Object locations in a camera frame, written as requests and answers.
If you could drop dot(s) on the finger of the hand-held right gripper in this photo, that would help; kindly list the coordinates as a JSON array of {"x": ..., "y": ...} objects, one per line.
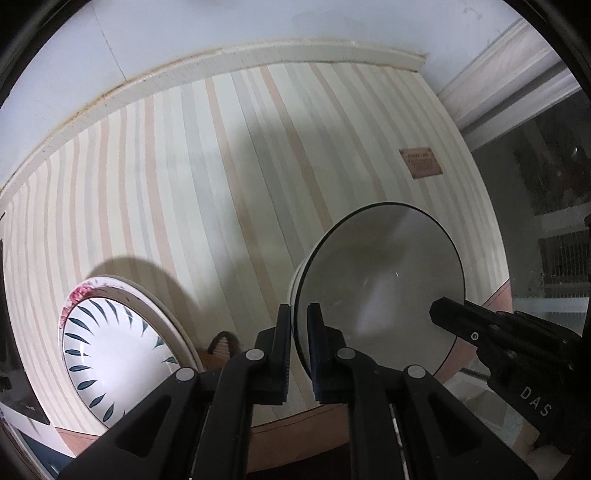
[{"x": 461, "y": 318}]

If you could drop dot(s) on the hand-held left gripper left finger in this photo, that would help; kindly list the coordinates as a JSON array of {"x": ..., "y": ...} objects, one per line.
[{"x": 281, "y": 332}]

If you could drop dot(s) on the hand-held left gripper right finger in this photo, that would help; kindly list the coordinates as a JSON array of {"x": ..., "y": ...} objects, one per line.
[{"x": 318, "y": 341}]

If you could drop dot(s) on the plain white bowl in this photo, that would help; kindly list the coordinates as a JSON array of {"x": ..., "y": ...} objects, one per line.
[{"x": 295, "y": 290}]

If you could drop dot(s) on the white bowl with dark rim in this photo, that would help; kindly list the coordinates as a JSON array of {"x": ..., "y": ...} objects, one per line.
[{"x": 392, "y": 277}]

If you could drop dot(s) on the white plate with leaf stripes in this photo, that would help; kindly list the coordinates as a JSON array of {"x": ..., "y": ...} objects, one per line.
[{"x": 120, "y": 360}]

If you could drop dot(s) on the white plate with pink flowers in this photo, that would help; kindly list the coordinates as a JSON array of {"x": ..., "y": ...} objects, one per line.
[{"x": 76, "y": 293}]

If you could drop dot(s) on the frosted glass sliding door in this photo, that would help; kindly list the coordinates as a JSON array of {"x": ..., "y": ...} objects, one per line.
[{"x": 531, "y": 207}]

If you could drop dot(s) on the brown tablecloth label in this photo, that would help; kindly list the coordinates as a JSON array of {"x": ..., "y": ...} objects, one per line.
[{"x": 421, "y": 162}]

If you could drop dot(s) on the striped tablecloth with cat print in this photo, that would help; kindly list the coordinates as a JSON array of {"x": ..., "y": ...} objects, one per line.
[{"x": 184, "y": 184}]

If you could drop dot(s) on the blue base cabinet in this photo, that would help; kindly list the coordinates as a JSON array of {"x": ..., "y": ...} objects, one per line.
[{"x": 41, "y": 451}]

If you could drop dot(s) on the black induction cooktop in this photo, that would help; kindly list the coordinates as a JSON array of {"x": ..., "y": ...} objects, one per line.
[{"x": 18, "y": 401}]

